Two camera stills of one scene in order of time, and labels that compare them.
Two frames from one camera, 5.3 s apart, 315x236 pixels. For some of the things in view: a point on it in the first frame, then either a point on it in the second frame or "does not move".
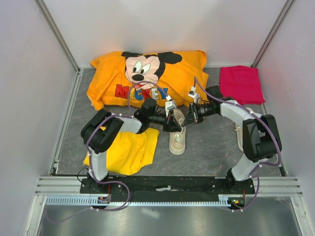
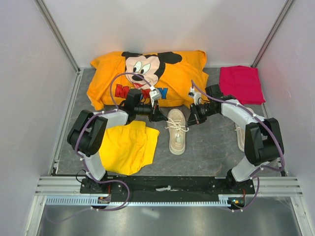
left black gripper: (171, 124) to (156, 115)
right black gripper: (192, 117) does not move
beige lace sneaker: (177, 139) does not move
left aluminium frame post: (44, 9) does not move
